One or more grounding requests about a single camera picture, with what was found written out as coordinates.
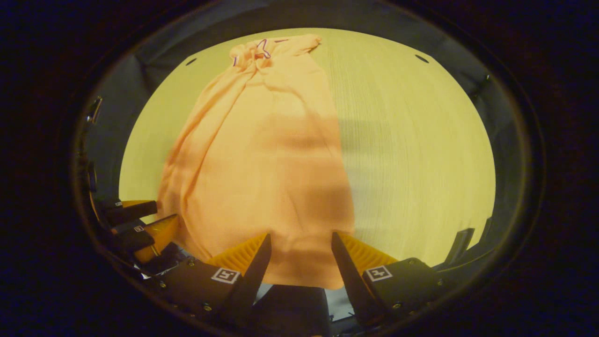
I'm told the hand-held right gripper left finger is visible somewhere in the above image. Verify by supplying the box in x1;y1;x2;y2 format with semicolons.
149;233;273;326

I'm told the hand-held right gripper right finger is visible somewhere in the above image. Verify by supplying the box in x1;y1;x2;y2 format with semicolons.
331;232;464;327

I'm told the orange T-shirt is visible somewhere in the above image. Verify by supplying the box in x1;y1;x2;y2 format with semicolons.
157;34;356;290

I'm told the black bar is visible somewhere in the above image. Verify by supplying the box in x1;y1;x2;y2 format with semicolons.
442;218;494;270

